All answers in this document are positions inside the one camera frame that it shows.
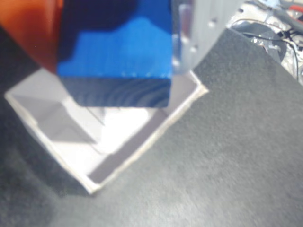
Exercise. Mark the blue cube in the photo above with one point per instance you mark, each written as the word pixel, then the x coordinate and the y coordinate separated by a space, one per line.
pixel 118 59

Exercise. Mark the black felt mat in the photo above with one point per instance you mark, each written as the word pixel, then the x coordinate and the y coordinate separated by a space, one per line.
pixel 213 142

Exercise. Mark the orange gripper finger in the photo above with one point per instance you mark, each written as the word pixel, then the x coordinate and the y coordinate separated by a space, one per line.
pixel 30 28

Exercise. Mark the white cardboard box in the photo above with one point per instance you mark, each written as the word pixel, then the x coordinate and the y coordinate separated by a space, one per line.
pixel 78 153

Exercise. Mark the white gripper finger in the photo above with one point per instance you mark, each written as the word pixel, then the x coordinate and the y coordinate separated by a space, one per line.
pixel 201 30

